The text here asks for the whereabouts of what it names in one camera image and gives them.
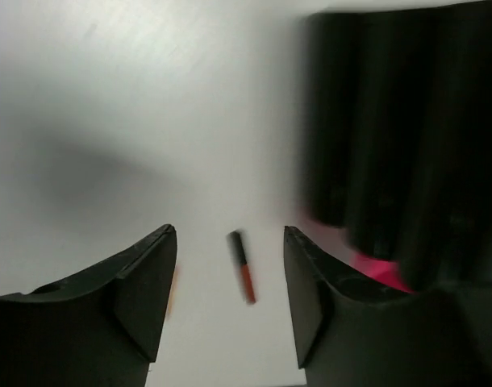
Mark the red lip gloss tube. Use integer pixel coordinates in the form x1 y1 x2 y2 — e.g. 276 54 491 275
227 230 256 305

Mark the four-colour eyeshadow palette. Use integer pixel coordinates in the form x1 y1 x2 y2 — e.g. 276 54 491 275
165 265 179 319

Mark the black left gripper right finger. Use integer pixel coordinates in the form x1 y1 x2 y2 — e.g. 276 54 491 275
284 227 492 386

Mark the pink bottom drawer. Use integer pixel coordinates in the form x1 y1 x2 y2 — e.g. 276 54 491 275
296 205 416 294

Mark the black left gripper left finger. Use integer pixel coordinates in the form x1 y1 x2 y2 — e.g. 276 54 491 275
0 224 177 386

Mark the black drawer organizer cabinet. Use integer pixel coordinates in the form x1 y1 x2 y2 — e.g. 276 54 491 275
304 1 492 290

